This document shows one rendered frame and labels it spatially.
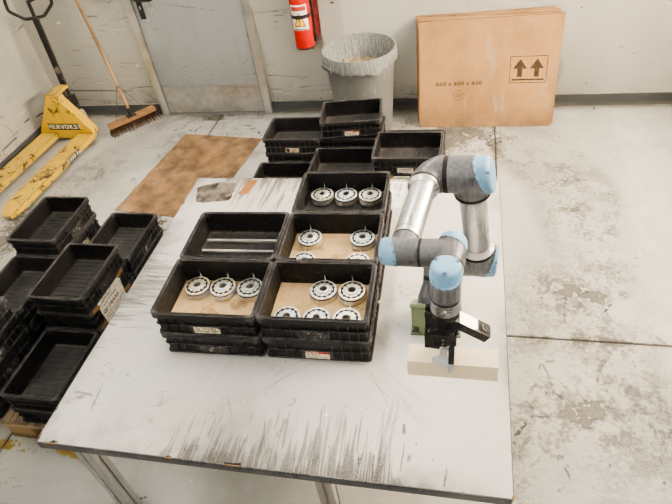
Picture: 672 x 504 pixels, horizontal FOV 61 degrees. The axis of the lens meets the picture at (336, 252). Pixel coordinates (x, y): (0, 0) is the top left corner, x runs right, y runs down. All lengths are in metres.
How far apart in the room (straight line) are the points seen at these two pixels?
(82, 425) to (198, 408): 0.41
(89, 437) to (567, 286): 2.48
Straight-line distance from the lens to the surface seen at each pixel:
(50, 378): 3.13
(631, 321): 3.31
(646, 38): 4.98
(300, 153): 3.88
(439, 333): 1.49
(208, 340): 2.21
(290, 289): 2.22
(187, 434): 2.09
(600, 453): 2.81
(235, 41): 5.10
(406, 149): 3.57
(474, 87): 4.69
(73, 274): 3.27
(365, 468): 1.89
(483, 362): 1.59
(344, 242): 2.38
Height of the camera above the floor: 2.37
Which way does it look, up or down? 41 degrees down
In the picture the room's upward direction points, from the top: 9 degrees counter-clockwise
